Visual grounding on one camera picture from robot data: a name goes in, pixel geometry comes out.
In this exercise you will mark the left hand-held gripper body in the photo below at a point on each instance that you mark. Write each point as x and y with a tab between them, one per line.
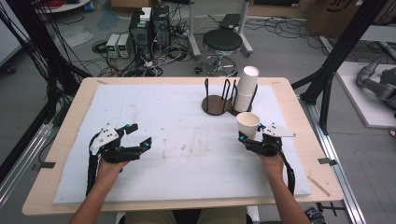
118	152

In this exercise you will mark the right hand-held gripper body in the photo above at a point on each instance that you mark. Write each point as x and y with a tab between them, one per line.
267	147

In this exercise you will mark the single white paper cup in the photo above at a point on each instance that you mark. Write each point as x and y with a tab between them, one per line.
247	127

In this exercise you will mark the stack of white paper cups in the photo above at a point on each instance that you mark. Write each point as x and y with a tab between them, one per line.
247	85

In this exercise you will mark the person's right hand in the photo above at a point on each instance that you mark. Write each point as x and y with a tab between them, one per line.
272	165

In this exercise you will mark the person's left hand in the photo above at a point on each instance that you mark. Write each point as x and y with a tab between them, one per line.
110	171

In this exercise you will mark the white foam mat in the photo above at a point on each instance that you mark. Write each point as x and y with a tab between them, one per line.
186	174

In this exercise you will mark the black tape strip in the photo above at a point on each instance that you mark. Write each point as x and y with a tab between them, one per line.
45	165
327	161

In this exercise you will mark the thin wooden stick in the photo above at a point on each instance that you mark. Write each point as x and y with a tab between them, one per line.
320	187

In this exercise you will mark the person's khaki trousers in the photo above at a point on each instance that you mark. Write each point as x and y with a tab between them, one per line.
149	217

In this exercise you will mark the small electronic board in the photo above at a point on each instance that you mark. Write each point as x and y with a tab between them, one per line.
315	215

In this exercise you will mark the grey bench power supply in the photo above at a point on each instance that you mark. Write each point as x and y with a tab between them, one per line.
124	45
112	45

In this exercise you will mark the white metal stand leg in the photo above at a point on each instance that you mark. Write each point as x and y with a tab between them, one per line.
244	37
193	37

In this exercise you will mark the black computer tower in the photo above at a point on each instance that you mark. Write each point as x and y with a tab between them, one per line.
161	26
140	35

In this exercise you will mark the black round stool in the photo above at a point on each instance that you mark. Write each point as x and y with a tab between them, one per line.
222	39

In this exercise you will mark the white floor board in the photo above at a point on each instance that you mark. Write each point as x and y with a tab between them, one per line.
364	105

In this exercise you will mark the flat black device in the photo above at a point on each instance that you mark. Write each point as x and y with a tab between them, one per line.
229	21

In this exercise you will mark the small white box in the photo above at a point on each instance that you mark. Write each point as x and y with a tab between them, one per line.
145	14

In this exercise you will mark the brown cardboard box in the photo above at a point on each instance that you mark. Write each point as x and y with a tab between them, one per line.
327	15

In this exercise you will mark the aluminium floor rail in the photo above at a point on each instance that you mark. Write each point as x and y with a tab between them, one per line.
25	161
336	168

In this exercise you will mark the black metal frame post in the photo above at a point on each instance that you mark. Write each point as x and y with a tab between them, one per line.
37	37
345	40

